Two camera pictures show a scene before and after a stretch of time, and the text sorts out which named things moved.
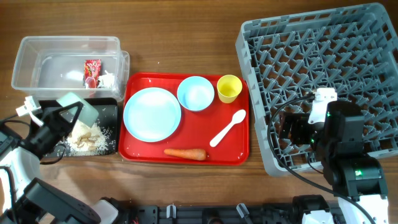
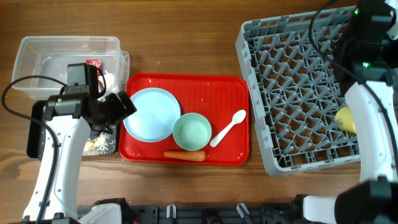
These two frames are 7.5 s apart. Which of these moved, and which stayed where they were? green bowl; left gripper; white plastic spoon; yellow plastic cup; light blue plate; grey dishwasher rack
Moved: left gripper; green bowl; yellow plastic cup
Stayed: light blue plate; white plastic spoon; grey dishwasher rack
